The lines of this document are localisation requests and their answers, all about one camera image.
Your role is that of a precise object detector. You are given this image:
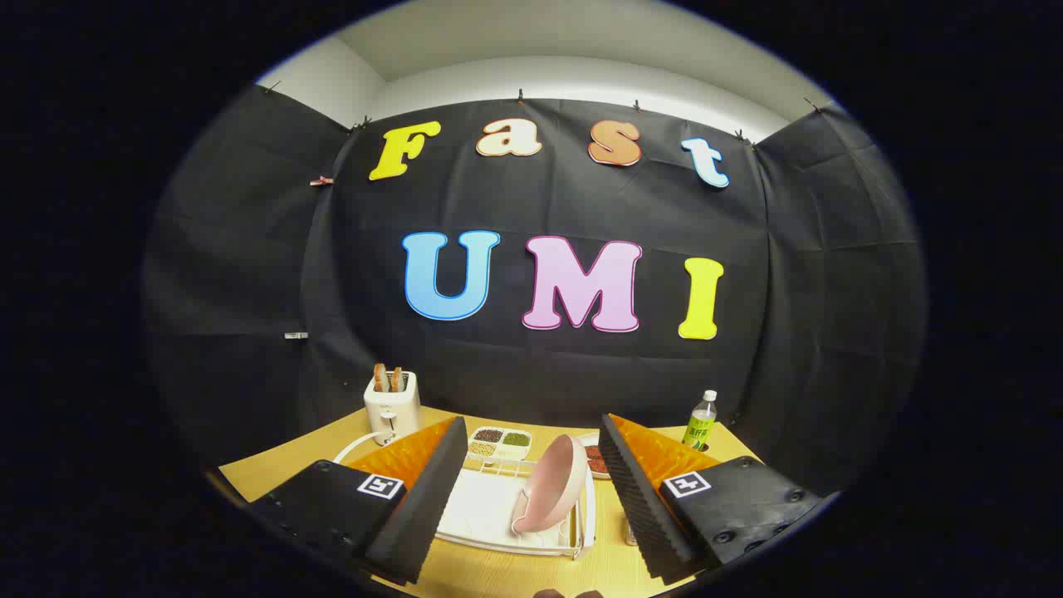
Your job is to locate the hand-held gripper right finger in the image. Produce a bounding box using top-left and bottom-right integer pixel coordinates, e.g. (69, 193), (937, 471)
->
(598, 414), (825, 585)

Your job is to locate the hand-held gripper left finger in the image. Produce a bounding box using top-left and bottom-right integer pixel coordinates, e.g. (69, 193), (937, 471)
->
(249, 416), (470, 586)

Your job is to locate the white wire dish rack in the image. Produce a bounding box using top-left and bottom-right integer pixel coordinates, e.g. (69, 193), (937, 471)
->
(435, 453), (597, 559)

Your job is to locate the pink plate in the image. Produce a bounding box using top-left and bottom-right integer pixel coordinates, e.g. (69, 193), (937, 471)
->
(510, 434), (589, 535)

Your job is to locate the white plate with sausages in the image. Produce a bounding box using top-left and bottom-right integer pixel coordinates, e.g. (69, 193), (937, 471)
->
(577, 432), (613, 481)

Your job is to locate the white divided dish with beans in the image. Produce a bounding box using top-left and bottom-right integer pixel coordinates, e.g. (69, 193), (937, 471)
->
(468, 426), (532, 462)

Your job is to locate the green label drink bottle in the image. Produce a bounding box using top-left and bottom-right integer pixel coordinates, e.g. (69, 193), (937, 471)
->
(683, 390), (718, 452)

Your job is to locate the white toaster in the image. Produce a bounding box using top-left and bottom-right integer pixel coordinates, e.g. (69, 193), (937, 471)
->
(364, 371), (422, 445)

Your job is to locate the black backdrop cloth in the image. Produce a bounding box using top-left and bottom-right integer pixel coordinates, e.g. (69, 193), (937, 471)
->
(141, 83), (927, 499)

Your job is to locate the white toaster cable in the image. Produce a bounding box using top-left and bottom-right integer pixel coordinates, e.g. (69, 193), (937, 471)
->
(332, 431), (398, 464)

